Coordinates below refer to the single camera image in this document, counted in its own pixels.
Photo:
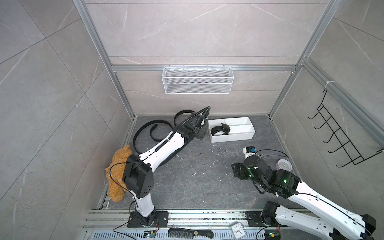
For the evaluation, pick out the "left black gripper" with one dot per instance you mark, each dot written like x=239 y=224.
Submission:
x=202 y=133

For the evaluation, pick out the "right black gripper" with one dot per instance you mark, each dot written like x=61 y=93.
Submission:
x=239 y=168

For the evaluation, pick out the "long black leather belt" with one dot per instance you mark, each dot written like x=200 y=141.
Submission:
x=221 y=130

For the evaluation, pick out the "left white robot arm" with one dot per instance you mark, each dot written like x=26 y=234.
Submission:
x=138 y=175

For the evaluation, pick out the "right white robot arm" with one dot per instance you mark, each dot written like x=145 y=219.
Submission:
x=328 y=222

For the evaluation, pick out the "white divided storage box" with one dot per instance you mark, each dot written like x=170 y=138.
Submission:
x=241 y=129

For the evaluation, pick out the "pink round container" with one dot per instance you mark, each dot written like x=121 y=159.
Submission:
x=283 y=164

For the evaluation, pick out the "curled black belt with buckle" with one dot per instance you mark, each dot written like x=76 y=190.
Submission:
x=153 y=124

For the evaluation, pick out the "small white clock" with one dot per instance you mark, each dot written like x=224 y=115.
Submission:
x=238 y=231

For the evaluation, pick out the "brown teddy bear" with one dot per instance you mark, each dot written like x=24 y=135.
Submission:
x=115 y=172

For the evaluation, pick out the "black comb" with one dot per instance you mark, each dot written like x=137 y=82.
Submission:
x=189 y=233

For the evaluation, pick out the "white wire mesh basket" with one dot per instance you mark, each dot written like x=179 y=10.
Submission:
x=197 y=80

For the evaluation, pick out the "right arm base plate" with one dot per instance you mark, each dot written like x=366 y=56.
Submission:
x=254 y=218

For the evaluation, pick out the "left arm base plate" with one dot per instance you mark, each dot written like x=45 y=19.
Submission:
x=155 y=219

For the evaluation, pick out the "black wire hook rack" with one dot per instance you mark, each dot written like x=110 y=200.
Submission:
x=345 y=144

